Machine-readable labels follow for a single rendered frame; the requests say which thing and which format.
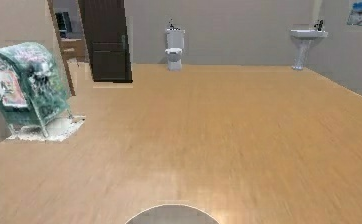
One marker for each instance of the blue framed wall picture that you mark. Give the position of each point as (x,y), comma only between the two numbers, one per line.
(360,12)

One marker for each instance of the small black item on toilet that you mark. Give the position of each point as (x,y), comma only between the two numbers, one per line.
(171,25)

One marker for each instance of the dark brown room door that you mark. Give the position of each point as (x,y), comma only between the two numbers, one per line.
(105,40)

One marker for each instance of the grey round robot base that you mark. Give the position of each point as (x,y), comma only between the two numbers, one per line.
(172,215)

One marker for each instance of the white toilet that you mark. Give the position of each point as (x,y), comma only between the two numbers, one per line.
(174,46)

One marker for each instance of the white floor mat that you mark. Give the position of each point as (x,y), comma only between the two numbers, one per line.
(60,128)

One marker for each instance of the white pedestal sink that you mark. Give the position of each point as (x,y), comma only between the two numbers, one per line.
(304,43)

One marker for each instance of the brown wooden cabinet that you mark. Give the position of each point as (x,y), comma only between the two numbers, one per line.
(72,48)

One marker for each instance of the black sink faucet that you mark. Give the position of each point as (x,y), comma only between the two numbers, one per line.
(319,25)

